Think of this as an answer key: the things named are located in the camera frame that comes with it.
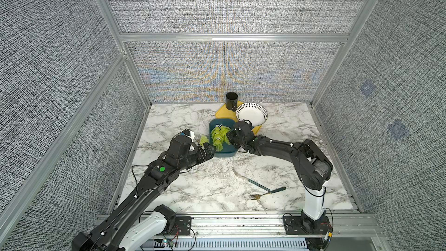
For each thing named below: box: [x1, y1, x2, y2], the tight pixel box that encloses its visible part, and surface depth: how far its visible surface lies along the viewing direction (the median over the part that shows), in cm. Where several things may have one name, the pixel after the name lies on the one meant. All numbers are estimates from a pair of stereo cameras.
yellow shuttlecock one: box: [210, 124, 231, 152], surface depth 102 cm
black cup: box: [225, 91, 239, 112], surface depth 113 cm
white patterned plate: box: [235, 102, 269, 127], surface depth 116 cm
